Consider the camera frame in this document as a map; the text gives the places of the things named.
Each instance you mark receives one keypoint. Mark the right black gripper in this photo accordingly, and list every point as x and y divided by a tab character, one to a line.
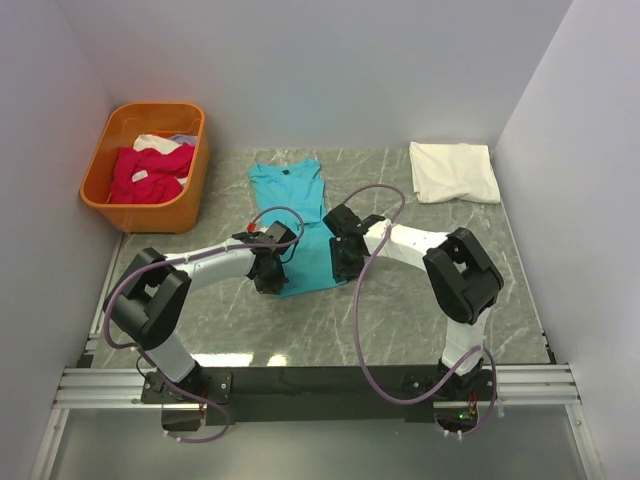
338	268

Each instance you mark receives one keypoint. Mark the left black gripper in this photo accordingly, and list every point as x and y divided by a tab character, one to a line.
273	286

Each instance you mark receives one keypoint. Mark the teal t-shirt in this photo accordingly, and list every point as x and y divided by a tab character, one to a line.
295	196

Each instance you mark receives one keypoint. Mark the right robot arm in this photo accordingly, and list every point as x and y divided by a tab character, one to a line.
464	279

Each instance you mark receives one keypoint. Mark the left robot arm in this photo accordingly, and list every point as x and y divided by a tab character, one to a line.
147	301

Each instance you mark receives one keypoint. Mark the black base beam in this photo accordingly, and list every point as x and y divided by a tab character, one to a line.
278	394

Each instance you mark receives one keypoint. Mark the folded white t-shirt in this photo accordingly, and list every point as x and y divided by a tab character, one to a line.
444	172

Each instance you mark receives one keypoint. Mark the lavender shirt in basket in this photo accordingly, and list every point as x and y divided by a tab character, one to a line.
182	139

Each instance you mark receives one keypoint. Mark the red t-shirt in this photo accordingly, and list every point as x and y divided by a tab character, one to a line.
149	176

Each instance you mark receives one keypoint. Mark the white shirt in basket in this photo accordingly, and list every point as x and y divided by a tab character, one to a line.
160	144

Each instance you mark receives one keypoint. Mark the orange plastic basket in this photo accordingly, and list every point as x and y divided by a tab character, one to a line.
124	125

